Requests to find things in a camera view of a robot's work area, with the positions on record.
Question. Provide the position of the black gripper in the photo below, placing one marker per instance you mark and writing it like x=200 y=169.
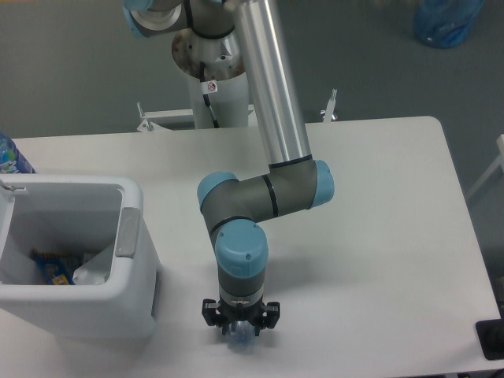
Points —
x=220 y=314

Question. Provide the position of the clear plastic bottle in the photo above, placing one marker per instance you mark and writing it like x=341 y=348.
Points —
x=241 y=336

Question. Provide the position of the white paper wrapper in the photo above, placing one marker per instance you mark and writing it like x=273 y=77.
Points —
x=95 y=269

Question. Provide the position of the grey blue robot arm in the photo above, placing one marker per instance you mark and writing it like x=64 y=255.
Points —
x=233 y=209

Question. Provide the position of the white trash can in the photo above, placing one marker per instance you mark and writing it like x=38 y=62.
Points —
x=71 y=216

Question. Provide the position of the blue snack wrapper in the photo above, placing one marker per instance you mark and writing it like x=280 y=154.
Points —
x=57 y=269

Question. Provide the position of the black device at edge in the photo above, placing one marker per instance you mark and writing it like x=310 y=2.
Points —
x=490 y=334

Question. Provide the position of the blue labelled bottle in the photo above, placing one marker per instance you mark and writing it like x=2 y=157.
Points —
x=12 y=160

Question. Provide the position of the blue plastic bag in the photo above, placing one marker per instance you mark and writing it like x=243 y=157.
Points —
x=445 y=24

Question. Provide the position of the white pedestal foot bracket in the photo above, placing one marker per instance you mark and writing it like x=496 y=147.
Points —
x=184 y=119

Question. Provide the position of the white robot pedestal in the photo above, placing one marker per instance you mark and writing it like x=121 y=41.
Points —
x=216 y=79

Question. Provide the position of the white frame at right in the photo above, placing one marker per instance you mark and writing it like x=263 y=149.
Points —
x=490 y=176

